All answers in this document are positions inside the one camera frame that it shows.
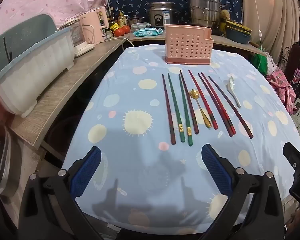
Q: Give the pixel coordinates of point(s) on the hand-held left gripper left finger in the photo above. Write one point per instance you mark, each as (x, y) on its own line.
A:
(86, 173)

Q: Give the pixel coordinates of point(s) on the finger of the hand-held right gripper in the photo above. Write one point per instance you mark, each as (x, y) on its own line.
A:
(293, 157)

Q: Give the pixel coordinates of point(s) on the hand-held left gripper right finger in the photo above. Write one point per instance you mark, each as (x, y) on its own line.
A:
(216, 171)

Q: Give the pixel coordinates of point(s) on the gold spoon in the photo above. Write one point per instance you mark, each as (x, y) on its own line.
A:
(207, 121)

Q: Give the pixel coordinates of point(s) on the dark patterned chopstick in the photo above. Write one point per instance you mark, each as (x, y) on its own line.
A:
(215, 105)

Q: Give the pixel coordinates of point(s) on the dark purple chopstick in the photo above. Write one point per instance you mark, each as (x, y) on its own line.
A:
(229, 105)

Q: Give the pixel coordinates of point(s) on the green chopstick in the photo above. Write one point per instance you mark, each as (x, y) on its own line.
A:
(175, 105)
(184, 105)

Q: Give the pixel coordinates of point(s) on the dark brown chopstick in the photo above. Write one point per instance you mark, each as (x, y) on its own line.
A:
(188, 100)

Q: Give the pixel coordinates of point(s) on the pink perforated utensil basket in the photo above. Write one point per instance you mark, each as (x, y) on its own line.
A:
(187, 45)

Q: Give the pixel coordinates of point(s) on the pink printed cloth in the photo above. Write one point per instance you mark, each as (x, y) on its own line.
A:
(282, 82)

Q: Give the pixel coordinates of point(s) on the glass pot lid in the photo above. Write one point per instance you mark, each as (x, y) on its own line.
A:
(5, 165)

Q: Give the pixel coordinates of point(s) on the grey woodgrain shelf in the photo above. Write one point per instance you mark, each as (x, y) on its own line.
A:
(65, 85)

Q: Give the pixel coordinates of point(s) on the blue dotted tablecloth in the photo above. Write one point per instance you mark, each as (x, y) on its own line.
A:
(140, 92)

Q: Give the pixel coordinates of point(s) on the green bag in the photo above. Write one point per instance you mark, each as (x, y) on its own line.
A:
(261, 62)

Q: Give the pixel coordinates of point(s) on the dark wooden chair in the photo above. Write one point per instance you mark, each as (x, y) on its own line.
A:
(296, 55)

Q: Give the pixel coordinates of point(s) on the white storage box blue lid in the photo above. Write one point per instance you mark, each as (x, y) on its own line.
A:
(35, 67)

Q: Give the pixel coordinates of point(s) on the pale kitchen counter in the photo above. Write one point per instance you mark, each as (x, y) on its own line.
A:
(230, 45)

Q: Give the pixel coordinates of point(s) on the blue tub yellow rim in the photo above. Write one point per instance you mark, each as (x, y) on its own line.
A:
(237, 36)

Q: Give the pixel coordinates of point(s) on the white glass-jar appliance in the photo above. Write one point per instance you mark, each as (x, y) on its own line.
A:
(80, 37)

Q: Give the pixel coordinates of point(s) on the small glass jar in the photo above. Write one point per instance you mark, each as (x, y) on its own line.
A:
(108, 33)

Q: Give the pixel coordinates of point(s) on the red tomato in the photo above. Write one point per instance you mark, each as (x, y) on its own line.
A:
(118, 31)
(126, 28)

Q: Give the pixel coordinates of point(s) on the beige curtain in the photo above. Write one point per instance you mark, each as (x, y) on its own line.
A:
(272, 10)

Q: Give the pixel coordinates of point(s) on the yellow packet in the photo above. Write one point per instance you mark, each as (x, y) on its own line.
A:
(114, 26)

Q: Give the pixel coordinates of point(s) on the pink kitchen appliance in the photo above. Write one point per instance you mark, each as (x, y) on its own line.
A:
(92, 20)

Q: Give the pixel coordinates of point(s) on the blue wet wipes pack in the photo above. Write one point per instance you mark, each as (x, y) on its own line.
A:
(147, 31)

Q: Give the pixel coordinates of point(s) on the brown loofah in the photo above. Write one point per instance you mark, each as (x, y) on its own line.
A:
(225, 15)

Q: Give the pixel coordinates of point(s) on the glass food container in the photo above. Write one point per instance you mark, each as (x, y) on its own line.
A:
(140, 25)

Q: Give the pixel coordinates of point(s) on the yellow-label sauce bottle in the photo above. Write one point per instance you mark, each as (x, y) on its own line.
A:
(121, 18)

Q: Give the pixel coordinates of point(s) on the small steel pot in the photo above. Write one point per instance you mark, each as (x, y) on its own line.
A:
(134, 20)

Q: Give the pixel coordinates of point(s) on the dark glass bottle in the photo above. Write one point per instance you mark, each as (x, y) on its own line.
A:
(111, 15)

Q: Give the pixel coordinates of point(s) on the large steel steamer pot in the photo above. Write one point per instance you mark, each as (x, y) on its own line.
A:
(204, 8)

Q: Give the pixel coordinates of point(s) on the steel rice cooker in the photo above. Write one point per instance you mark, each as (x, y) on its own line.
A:
(161, 13)

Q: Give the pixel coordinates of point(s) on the pink dotted curtain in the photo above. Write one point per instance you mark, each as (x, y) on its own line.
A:
(40, 0)

